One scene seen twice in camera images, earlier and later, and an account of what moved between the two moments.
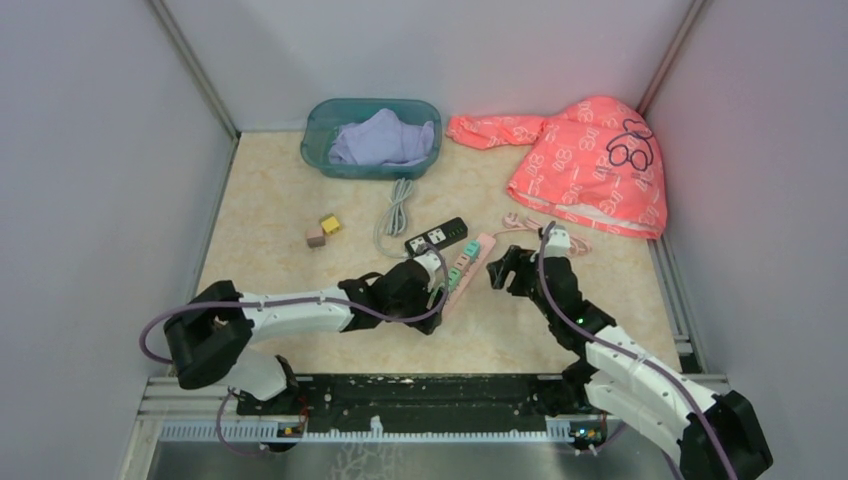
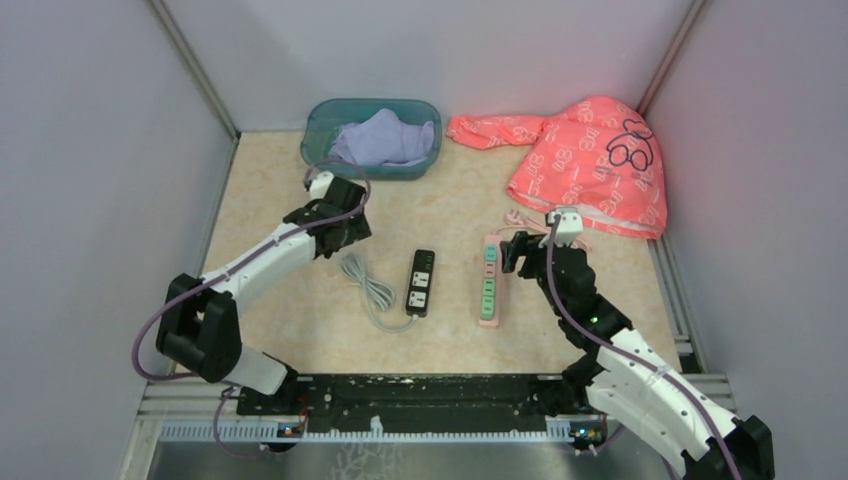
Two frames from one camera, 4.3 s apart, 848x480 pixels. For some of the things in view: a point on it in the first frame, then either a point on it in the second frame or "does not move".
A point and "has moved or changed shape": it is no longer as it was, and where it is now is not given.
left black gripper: (425, 296) to (357, 229)
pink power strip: (486, 243) to (490, 282)
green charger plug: (472, 249) to (490, 252)
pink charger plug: (462, 262) has moved or changed shape
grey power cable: (397, 223) has moved or changed shape
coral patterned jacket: (598, 164) does not move
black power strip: (453, 231) has moved or changed shape
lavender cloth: (381, 138) does not move
